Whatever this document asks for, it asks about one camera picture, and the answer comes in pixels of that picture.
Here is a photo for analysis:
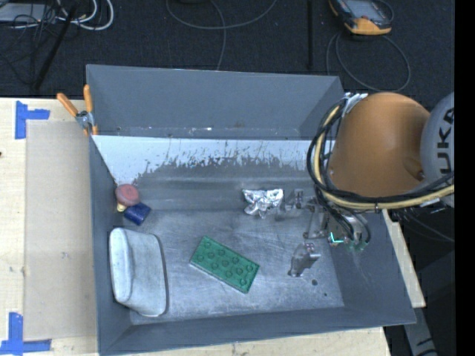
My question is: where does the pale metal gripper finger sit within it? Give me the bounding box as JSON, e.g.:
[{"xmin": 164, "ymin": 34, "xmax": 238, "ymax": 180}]
[
  {"xmin": 288, "ymin": 241, "xmax": 322, "ymax": 278},
  {"xmin": 275, "ymin": 188, "xmax": 317, "ymax": 223}
]

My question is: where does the crumpled silver foil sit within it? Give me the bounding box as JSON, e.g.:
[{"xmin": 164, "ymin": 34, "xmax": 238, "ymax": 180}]
[{"xmin": 242, "ymin": 188, "xmax": 284, "ymax": 220}]

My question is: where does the grey metal bin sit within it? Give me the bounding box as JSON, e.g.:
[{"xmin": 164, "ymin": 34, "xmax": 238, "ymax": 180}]
[{"xmin": 85, "ymin": 64, "xmax": 417, "ymax": 356}]

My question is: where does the dark green flat block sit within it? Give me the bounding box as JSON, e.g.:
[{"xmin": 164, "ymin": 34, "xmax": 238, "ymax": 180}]
[{"xmin": 189, "ymin": 235, "xmax": 261, "ymax": 294}]

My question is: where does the blue block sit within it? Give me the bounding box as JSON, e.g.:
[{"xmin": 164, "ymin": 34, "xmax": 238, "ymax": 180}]
[{"xmin": 122, "ymin": 202, "xmax": 152, "ymax": 227}]

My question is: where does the red toy mushroom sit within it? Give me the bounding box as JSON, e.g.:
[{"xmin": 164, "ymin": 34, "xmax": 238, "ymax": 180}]
[{"xmin": 114, "ymin": 183, "xmax": 142, "ymax": 213}]

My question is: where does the brown cardboard board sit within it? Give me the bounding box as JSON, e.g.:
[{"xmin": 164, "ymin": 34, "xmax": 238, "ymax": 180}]
[{"xmin": 22, "ymin": 119, "xmax": 98, "ymax": 343}]

